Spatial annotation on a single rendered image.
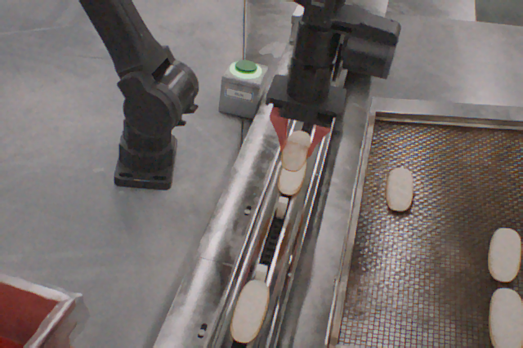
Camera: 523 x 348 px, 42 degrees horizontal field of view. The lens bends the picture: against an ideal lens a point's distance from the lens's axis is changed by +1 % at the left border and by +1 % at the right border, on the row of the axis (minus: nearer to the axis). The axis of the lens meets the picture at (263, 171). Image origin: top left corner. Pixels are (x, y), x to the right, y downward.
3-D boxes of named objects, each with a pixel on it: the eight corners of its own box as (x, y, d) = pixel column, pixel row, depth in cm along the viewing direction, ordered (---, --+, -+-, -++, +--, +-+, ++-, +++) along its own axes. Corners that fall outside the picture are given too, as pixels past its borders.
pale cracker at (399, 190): (387, 168, 101) (388, 162, 100) (413, 171, 100) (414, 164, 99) (383, 211, 93) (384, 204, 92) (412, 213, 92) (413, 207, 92)
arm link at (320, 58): (306, 0, 86) (294, 17, 82) (358, 12, 85) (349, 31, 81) (297, 48, 91) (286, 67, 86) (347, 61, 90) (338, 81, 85)
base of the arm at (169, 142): (124, 139, 111) (113, 185, 102) (124, 97, 106) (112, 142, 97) (177, 144, 112) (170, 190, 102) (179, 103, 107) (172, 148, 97)
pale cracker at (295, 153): (289, 130, 101) (290, 124, 100) (314, 136, 101) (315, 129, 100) (275, 169, 93) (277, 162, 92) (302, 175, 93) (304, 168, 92)
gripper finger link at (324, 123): (321, 171, 94) (333, 116, 88) (271, 160, 94) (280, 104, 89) (328, 145, 99) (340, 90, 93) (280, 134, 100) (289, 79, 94)
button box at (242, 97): (225, 106, 129) (231, 55, 122) (265, 115, 128) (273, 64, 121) (214, 129, 122) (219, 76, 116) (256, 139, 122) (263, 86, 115)
